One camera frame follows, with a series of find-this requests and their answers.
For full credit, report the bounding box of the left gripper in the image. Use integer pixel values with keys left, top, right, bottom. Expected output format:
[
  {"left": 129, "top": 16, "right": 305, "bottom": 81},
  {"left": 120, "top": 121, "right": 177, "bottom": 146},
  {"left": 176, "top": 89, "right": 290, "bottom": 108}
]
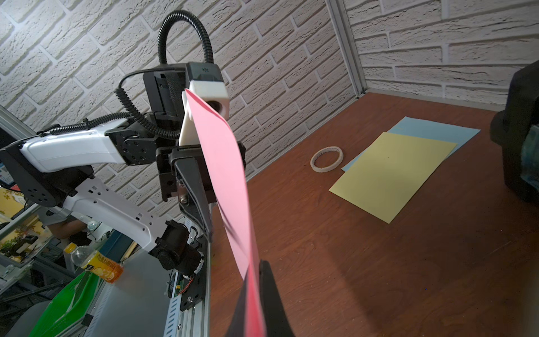
[{"left": 155, "top": 142, "right": 247, "bottom": 243}]

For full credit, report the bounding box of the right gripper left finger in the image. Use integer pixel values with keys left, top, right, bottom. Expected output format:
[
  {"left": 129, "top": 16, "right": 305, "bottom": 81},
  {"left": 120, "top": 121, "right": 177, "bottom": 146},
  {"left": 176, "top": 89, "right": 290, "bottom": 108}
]
[{"left": 225, "top": 279, "right": 248, "bottom": 337}]

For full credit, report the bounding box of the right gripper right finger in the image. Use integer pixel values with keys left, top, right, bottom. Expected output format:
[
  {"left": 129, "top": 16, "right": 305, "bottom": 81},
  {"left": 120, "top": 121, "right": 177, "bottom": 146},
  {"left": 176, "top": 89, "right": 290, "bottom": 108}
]
[{"left": 259, "top": 261, "right": 295, "bottom": 337}]

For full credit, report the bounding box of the pink paper sheet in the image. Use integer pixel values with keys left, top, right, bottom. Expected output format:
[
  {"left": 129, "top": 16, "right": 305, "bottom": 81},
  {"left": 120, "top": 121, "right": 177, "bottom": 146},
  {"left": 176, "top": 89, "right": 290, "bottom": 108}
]
[{"left": 194, "top": 110, "right": 267, "bottom": 336}]

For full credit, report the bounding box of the yellow paper sheet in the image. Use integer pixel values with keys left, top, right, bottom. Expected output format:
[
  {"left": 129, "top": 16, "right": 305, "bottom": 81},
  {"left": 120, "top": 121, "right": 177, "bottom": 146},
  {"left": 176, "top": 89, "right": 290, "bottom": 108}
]
[{"left": 329, "top": 132, "right": 456, "bottom": 223}]

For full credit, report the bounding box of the light blue paper sheet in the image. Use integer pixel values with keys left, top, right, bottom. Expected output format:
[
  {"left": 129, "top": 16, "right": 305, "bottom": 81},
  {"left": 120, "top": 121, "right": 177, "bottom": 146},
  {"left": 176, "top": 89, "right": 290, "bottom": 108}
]
[{"left": 337, "top": 117, "right": 479, "bottom": 189}]

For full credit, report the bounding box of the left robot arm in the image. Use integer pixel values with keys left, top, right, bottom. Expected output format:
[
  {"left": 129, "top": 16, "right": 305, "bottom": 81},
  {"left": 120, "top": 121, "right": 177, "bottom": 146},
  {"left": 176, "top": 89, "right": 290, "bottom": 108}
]
[{"left": 1, "top": 10, "right": 230, "bottom": 278}]

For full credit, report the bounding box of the orange drink bottle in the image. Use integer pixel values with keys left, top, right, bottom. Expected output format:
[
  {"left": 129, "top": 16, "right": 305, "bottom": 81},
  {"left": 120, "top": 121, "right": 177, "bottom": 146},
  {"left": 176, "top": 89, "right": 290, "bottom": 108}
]
[{"left": 65, "top": 243, "right": 124, "bottom": 284}]

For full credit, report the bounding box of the clear tape roll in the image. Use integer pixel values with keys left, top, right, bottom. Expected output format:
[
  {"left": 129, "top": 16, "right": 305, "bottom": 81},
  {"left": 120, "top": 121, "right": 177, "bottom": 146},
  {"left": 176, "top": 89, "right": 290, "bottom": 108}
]
[{"left": 310, "top": 146, "right": 344, "bottom": 174}]

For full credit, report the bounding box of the green plastic chair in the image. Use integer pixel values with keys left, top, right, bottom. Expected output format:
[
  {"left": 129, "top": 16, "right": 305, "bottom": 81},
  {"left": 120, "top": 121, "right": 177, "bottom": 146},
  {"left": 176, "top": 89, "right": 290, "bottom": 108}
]
[{"left": 29, "top": 272, "right": 101, "bottom": 337}]

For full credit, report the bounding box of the black plastic toolbox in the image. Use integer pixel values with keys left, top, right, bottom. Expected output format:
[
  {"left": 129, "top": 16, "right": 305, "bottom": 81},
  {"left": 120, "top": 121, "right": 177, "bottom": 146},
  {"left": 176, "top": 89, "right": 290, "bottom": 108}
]
[{"left": 490, "top": 62, "right": 538, "bottom": 203}]

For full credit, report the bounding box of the aluminium front rail frame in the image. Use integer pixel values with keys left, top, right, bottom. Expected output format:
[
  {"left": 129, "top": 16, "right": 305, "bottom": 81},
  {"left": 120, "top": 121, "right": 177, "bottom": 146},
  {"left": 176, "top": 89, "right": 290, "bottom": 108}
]
[{"left": 164, "top": 217, "right": 211, "bottom": 337}]

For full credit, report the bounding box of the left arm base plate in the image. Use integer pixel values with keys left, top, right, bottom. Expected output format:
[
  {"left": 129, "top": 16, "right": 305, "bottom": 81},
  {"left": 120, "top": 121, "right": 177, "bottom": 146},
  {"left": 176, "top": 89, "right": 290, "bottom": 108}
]
[{"left": 167, "top": 236, "right": 210, "bottom": 312}]

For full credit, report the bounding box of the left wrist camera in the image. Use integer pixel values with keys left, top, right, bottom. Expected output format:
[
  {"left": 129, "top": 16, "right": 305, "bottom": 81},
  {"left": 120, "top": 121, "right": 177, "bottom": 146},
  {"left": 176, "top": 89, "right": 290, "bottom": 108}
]
[{"left": 178, "top": 63, "right": 230, "bottom": 146}]

